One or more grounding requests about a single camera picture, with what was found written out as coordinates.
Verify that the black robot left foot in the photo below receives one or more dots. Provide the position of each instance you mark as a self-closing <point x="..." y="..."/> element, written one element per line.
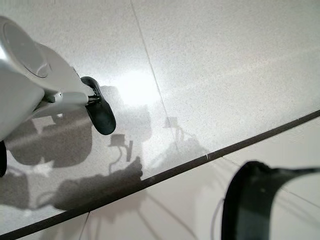
<point x="102" y="120"/>

